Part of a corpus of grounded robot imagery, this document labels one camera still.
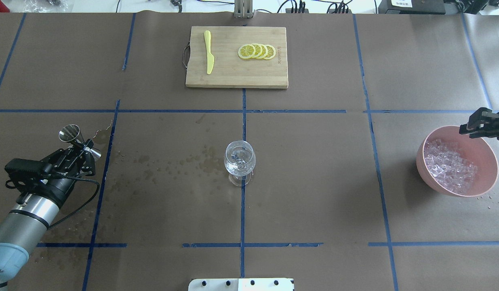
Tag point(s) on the yellow plastic knife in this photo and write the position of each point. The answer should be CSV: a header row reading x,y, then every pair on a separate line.
x,y
210,59

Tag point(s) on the aluminium frame post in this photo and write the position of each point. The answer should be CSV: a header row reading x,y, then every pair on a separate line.
x,y
243,9

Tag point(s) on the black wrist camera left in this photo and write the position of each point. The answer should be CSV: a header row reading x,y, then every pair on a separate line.
x,y
23,172

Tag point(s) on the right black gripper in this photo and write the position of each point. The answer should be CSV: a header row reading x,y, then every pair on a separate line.
x,y
484,122

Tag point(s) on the pile of clear ice cubes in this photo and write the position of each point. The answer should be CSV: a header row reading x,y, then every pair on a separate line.
x,y
447,165

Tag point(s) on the clear wine glass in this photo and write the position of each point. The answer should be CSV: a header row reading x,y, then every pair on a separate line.
x,y
240,162

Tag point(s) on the bamboo cutting board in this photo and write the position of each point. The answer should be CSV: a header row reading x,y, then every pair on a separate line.
x,y
229,70

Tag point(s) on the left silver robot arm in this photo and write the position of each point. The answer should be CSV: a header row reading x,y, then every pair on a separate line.
x,y
23,227

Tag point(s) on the pink bowl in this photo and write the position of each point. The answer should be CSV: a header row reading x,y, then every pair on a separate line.
x,y
476,150

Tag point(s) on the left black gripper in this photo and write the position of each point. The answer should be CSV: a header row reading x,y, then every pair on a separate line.
x,y
58,184

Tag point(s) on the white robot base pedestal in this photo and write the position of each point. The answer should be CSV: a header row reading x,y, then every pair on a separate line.
x,y
242,284

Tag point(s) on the steel jigger measuring cup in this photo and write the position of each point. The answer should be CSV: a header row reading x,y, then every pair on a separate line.
x,y
71,134

